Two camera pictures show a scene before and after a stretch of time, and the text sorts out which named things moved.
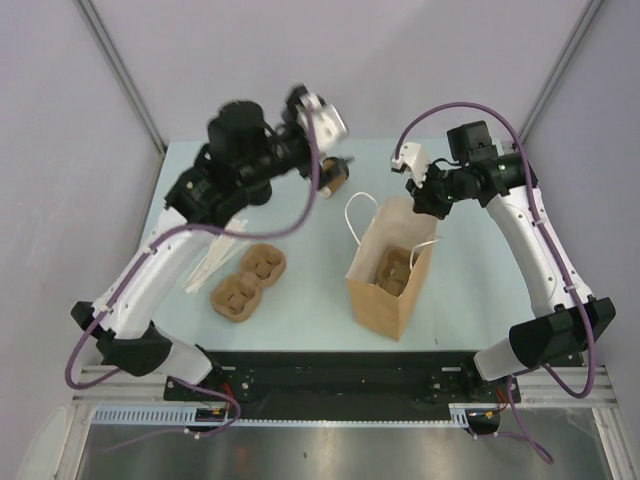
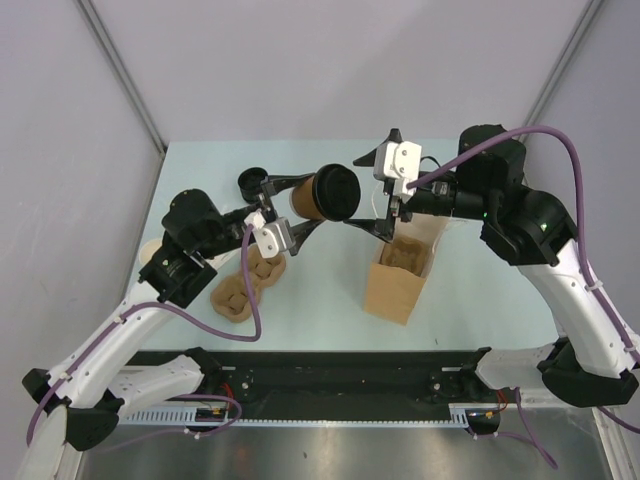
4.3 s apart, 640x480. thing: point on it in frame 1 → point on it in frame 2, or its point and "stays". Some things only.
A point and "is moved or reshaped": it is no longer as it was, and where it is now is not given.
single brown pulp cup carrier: (393, 268) → (405, 253)
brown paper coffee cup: (337, 173) → (303, 201)
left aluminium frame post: (107, 41) stays
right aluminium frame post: (585, 18) stays
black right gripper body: (440, 189) → (400, 208)
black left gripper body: (296, 156) → (265, 203)
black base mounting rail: (287, 384) stays
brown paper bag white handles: (389, 266) is moved or reshaped
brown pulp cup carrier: (235, 296) stays
